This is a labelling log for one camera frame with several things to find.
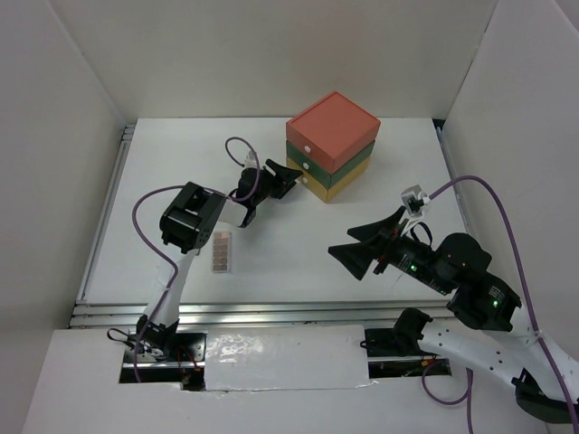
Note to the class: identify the aluminium table rail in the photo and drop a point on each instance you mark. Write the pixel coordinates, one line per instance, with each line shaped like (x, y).
(280, 269)

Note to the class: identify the white front cover panel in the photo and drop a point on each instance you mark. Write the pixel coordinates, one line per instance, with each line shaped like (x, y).
(306, 357)

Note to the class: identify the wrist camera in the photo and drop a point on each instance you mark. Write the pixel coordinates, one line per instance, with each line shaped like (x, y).
(251, 161)
(416, 202)

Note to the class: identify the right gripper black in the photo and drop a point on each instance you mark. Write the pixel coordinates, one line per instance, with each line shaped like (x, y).
(354, 256)

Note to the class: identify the yellow drawer box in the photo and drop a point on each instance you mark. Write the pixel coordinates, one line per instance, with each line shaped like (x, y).
(323, 194)

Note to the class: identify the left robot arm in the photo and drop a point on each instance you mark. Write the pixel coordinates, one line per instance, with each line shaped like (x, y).
(186, 225)

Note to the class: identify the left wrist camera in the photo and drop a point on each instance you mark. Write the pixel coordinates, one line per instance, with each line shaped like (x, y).
(251, 161)

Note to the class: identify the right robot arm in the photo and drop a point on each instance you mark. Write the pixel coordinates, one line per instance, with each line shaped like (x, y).
(543, 377)

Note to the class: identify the green drawer box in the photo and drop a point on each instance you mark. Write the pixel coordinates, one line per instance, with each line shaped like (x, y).
(344, 169)

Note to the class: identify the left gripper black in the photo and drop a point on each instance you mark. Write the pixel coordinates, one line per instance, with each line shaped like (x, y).
(282, 180)

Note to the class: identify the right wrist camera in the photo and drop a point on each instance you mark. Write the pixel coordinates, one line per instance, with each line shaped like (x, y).
(416, 202)

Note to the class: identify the pink-brown eyeshadow palette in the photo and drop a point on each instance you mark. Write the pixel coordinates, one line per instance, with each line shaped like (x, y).
(221, 252)

